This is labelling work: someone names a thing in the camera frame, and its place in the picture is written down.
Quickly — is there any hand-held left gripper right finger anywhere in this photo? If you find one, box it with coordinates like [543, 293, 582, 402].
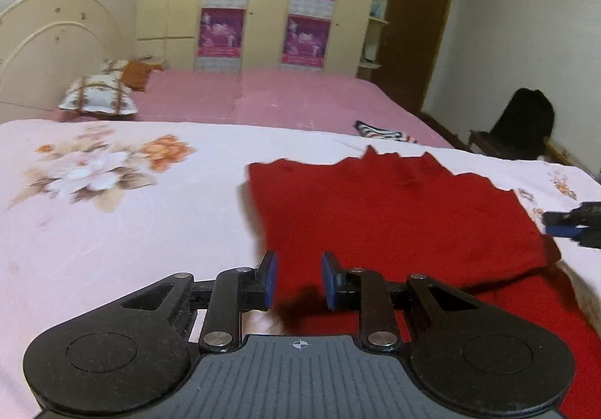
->
[320, 251, 480, 352]

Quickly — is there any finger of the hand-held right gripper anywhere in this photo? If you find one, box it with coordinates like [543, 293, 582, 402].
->
[546, 225, 601, 251]
[542, 201, 601, 228]

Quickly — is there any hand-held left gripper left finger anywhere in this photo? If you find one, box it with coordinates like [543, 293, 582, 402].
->
[115, 250, 279, 352]

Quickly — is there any red knitted sweater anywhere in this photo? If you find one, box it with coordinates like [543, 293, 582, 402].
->
[246, 145, 601, 419]

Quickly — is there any wooden chair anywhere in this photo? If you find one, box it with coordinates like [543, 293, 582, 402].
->
[468, 128, 576, 166]

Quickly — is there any black bag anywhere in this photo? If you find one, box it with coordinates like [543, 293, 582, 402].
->
[488, 88, 556, 160]

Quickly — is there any white floral blanket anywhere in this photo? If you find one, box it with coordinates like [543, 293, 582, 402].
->
[0, 118, 601, 419]

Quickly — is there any striped cloth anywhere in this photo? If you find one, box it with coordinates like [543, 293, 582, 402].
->
[354, 119, 418, 145]

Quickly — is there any pink bed sheet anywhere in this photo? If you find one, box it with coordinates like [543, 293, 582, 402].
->
[59, 67, 454, 148]

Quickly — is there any brown wooden door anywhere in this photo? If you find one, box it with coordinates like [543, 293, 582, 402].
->
[372, 0, 457, 115]

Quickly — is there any orange brown cloth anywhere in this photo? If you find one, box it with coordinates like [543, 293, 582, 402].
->
[121, 58, 165, 92]

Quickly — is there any white brown patterned pillow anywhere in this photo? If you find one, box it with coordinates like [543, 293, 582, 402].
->
[100, 59, 130, 78]
[57, 74, 139, 115]

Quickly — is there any cream open shelf unit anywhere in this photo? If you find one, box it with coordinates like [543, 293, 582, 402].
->
[358, 0, 400, 80]

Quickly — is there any cream wardrobe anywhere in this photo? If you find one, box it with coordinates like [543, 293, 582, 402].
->
[136, 0, 388, 78]

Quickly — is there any cream arched headboard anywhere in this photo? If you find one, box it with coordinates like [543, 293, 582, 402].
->
[0, 0, 128, 124]

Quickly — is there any dark wooden bed frame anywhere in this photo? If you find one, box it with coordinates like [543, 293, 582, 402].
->
[419, 111, 471, 151]

